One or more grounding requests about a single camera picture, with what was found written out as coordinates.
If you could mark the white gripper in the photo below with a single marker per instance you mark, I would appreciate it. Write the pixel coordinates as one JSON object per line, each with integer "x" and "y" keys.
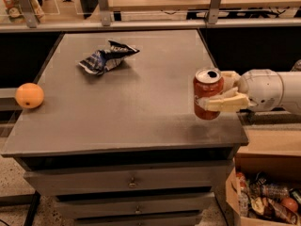
{"x": 260, "y": 89}

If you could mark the red coke can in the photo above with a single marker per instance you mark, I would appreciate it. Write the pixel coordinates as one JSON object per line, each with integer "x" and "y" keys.
{"x": 207, "y": 83}

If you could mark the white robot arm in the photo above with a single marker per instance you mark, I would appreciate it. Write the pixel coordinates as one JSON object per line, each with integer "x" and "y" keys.
{"x": 291, "y": 98}

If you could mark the cardboard box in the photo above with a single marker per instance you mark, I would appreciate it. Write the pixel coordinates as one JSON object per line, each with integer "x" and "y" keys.
{"x": 259, "y": 169}

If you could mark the clear plastic bottle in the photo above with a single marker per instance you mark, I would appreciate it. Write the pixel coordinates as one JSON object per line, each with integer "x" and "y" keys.
{"x": 270, "y": 191}

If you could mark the grey drawer cabinet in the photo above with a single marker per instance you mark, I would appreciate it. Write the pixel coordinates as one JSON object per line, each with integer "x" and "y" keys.
{"x": 93, "y": 133}

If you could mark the brown snack packet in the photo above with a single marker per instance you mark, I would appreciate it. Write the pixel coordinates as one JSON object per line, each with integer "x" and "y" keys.
{"x": 268, "y": 208}

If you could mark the red apple in box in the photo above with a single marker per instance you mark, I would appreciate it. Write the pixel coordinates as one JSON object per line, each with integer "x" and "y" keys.
{"x": 290, "y": 204}

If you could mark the crumpled blue chip bag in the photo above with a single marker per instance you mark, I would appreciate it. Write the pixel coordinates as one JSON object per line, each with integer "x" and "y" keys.
{"x": 103, "y": 61}

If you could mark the orange fruit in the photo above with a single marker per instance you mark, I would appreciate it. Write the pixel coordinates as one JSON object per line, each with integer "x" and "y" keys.
{"x": 29, "y": 95}

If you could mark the metal railing post right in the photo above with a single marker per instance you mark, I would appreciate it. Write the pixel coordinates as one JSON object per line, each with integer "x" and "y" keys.
{"x": 212, "y": 15}

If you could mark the metal railing post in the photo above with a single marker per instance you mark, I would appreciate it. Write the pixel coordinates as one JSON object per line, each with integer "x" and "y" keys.
{"x": 28, "y": 13}
{"x": 104, "y": 12}
{"x": 212, "y": 15}

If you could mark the top drawer metal handle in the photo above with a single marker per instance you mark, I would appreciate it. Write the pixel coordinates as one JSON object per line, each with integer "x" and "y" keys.
{"x": 132, "y": 183}

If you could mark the drawer metal handle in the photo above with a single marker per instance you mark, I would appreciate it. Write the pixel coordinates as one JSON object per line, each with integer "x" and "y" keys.
{"x": 138, "y": 210}
{"x": 132, "y": 183}

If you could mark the metal railing post middle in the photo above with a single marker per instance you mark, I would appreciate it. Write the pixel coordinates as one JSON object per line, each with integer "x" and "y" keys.
{"x": 104, "y": 12}

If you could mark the metal railing post left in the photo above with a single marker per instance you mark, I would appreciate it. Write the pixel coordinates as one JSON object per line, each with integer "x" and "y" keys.
{"x": 28, "y": 13}

